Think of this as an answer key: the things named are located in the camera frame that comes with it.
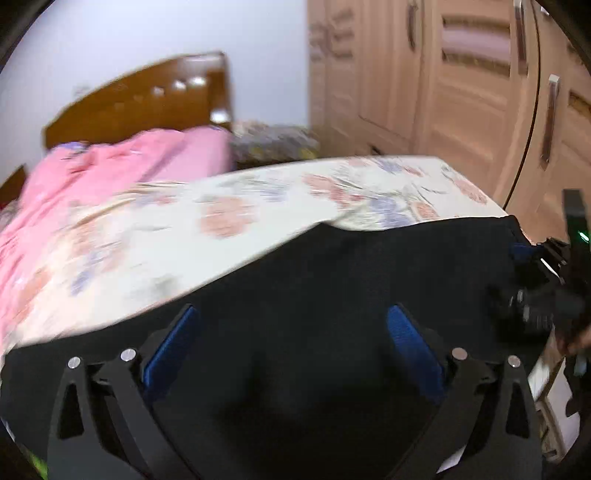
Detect metal wardrobe handle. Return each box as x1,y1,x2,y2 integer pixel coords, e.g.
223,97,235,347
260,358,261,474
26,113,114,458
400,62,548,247
512,0,529,75
539,74,561,166
405,0,420,51

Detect floral bed sheet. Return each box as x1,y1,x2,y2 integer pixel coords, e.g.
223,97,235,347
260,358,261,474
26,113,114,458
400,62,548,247
0,154,513,352

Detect person's right hand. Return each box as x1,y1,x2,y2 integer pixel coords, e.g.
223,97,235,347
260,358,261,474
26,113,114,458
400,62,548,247
558,318,591,357

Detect black pants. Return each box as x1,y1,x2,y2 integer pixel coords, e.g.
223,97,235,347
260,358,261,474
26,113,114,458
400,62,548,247
0,215,555,480

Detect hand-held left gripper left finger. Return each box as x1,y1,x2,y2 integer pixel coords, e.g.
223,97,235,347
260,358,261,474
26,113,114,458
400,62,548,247
48,304,204,480

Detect wooden headboard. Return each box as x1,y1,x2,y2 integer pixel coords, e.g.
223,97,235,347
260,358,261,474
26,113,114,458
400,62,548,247
42,52,234,151

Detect pink quilt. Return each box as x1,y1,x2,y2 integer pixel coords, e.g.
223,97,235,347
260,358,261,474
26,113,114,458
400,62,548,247
0,127,237,342

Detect wooden wardrobe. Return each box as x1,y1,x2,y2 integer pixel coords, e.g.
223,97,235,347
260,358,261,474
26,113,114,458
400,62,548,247
305,0,591,259

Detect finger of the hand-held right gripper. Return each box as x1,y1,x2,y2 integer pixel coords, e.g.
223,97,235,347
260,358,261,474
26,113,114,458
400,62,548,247
488,284,561,335
508,237,571,284

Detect wooden nightstand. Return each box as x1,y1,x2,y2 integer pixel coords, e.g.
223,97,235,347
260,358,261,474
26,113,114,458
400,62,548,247
0,165,28,208

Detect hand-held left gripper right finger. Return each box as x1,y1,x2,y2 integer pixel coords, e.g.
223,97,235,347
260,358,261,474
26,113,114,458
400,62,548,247
387,302,543,480

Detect patterned cushion near wall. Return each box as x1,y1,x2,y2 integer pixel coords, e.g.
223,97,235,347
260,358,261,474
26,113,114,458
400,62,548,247
231,121,321,169

